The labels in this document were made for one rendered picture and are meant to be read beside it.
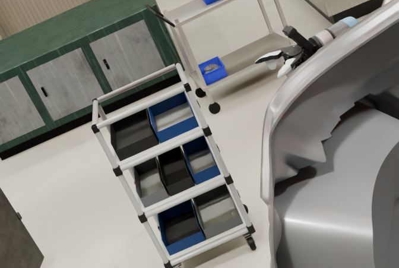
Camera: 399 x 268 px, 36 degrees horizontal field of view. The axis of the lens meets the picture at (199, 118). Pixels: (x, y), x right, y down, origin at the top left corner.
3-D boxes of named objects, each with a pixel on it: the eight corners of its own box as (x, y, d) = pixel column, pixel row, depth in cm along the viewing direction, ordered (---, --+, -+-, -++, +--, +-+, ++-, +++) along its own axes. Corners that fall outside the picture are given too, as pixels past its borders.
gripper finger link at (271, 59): (259, 75, 203) (285, 69, 200) (253, 60, 200) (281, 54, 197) (260, 70, 206) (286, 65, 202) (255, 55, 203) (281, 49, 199)
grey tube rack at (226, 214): (173, 289, 318) (87, 131, 280) (165, 245, 357) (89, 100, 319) (266, 248, 318) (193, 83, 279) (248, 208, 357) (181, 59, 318)
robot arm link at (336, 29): (366, 38, 200) (358, 15, 197) (339, 53, 198) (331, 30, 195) (352, 35, 207) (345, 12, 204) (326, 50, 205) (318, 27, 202)
